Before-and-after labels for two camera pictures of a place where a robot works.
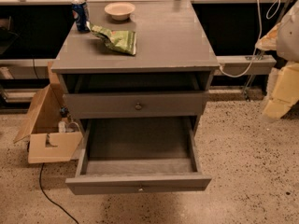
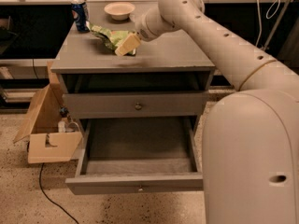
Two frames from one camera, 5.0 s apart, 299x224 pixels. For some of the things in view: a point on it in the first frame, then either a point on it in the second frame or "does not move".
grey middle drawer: x=171 y=105 does not move
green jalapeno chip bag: x=117 y=40 does not move
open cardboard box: x=50 y=131 does not move
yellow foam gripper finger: x=285 y=92 -> x=149 y=24
